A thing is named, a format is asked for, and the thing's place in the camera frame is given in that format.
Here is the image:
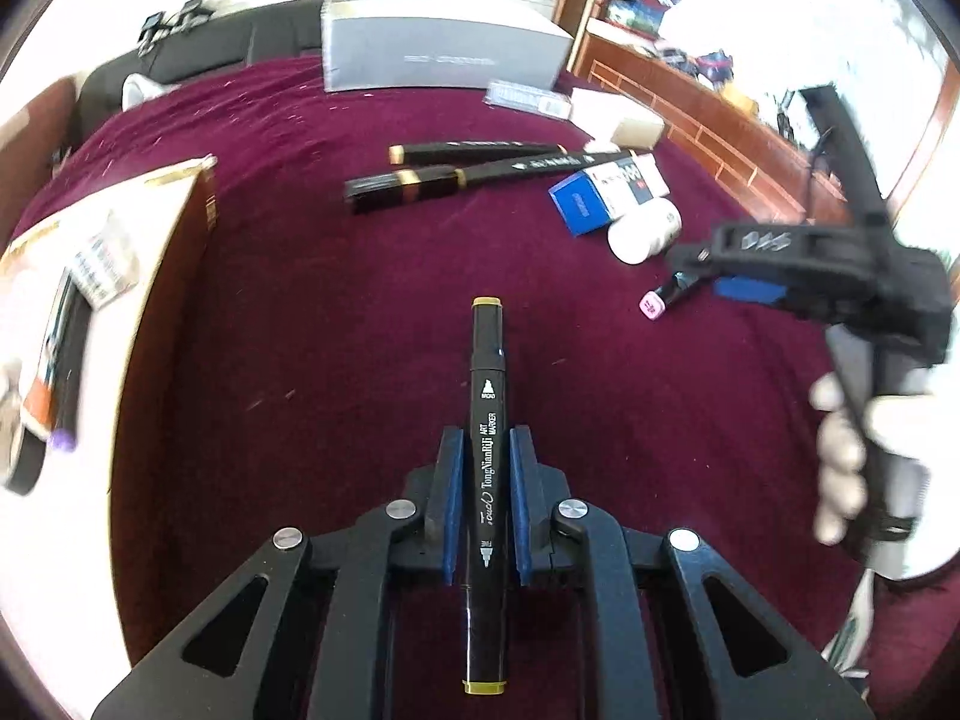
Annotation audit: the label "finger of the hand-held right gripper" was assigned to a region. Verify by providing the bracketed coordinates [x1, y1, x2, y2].
[666, 240, 725, 284]
[712, 275, 788, 310]

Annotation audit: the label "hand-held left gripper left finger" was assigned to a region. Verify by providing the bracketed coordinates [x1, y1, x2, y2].
[90, 426, 470, 720]

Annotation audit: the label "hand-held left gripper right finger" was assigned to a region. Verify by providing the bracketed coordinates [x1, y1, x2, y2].
[508, 424, 875, 720]

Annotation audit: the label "round white bottle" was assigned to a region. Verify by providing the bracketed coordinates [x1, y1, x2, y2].
[606, 199, 683, 266]

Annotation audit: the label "black marker with pink cap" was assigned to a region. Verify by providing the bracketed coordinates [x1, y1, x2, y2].
[637, 270, 702, 322]

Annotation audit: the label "black marker with yellow caps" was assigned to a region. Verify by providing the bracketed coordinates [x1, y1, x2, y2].
[459, 296, 511, 695]

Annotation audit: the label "blue and white box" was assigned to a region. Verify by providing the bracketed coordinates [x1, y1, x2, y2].
[547, 154, 670, 238]

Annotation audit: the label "black marker with gold cap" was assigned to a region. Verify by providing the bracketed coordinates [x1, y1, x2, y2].
[454, 152, 638, 192]

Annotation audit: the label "black marker with peach caps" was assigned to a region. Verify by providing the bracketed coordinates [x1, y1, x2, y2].
[388, 141, 567, 167]

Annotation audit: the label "white box with gold trim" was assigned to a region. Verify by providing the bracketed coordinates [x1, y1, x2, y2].
[0, 156, 218, 720]

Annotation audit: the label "black marker with purple caps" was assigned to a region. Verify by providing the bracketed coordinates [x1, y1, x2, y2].
[45, 292, 95, 455]

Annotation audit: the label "grey plastic packet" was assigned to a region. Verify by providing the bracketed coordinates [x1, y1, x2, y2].
[64, 214, 140, 308]

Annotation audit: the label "white tube with orange cap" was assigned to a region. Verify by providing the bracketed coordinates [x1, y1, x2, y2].
[22, 270, 80, 436]

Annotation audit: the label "black tape roll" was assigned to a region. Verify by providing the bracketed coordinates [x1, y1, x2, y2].
[0, 427, 53, 496]

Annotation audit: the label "person's right hand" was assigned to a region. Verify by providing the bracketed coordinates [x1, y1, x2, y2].
[808, 367, 942, 582]

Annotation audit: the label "small white carton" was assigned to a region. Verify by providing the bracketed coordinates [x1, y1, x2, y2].
[570, 86, 667, 149]

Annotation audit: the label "wooden counter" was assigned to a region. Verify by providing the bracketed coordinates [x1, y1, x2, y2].
[570, 22, 863, 226]

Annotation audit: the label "clear plastic packet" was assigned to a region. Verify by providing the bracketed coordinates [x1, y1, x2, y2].
[486, 80, 572, 121]

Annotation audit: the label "stack of colourful boxes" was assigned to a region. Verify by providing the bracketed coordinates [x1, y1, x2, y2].
[604, 0, 661, 35]

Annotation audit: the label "glass window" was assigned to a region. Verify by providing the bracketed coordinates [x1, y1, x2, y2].
[667, 0, 938, 188]

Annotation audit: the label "grey cardboard box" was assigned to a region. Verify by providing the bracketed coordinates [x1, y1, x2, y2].
[320, 0, 572, 93]

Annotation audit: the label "black sofa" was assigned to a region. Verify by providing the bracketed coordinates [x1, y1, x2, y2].
[77, 0, 331, 132]

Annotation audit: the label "white plastic bag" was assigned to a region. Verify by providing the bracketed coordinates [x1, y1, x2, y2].
[120, 73, 170, 110]

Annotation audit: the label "brown leather chair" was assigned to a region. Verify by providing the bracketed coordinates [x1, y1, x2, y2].
[0, 75, 85, 241]

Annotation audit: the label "black gadgets on sofa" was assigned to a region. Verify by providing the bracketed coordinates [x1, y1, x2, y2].
[137, 0, 215, 55]

